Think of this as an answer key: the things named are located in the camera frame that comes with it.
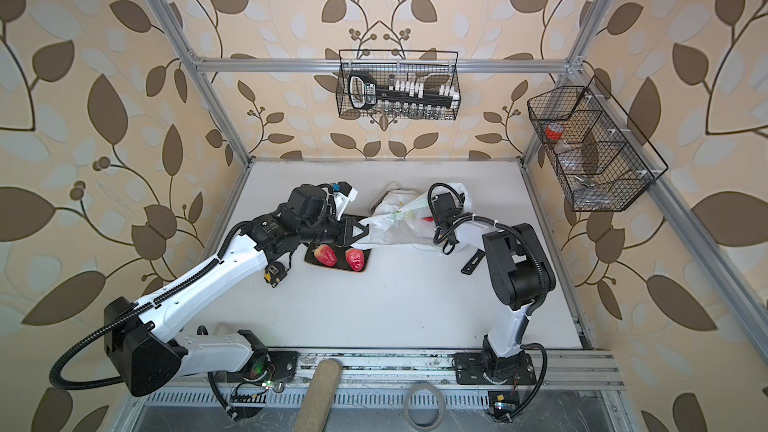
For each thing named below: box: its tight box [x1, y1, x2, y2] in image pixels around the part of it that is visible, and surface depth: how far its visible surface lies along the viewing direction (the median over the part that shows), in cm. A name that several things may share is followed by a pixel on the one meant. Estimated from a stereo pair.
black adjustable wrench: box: [461, 249, 486, 276], surface depth 95 cm
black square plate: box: [304, 243, 371, 272], surface depth 93 cm
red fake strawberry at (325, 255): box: [314, 244, 337, 267], surface depth 92 cm
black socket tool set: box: [348, 72, 460, 110], surface depth 85 cm
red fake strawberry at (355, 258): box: [345, 248, 365, 272], surface depth 91 cm
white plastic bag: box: [350, 182, 491, 249], surface depth 84 cm
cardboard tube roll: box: [294, 359, 342, 432], surface depth 70 cm
